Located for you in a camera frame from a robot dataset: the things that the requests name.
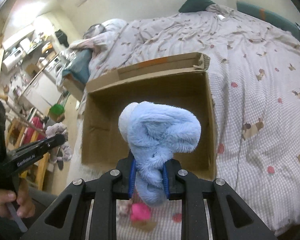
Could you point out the person's left hand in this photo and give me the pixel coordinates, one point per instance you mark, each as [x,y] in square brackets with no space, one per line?
[26,207]

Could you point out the dark green pillow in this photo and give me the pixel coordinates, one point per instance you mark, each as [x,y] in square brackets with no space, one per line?
[195,5]

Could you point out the white washing machine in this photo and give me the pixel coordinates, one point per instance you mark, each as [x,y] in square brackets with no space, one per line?
[53,68]

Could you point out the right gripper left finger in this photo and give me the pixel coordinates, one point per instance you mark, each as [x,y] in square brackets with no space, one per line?
[126,184]

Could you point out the teal headboard cushion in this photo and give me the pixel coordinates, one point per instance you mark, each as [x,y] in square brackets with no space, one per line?
[270,17]

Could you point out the bright pink soft ball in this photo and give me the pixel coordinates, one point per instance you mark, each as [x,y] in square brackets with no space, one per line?
[139,212]

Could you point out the brown cardboard box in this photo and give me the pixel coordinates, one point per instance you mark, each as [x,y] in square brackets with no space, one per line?
[165,101]

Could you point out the wooden chair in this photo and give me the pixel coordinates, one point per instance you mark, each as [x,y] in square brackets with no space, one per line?
[16,130]

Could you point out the pink suitcase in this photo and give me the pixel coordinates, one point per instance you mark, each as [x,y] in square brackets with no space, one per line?
[38,124]

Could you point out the mauve scrunchie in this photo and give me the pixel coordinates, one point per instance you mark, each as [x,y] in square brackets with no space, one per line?
[61,150]

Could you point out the teal blue pillow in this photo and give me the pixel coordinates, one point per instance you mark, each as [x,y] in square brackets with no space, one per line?
[78,67]

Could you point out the light blue fluffy sock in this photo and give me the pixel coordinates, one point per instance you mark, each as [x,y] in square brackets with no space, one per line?
[154,133]

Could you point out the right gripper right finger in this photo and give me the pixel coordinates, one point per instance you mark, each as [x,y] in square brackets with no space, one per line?
[170,180]

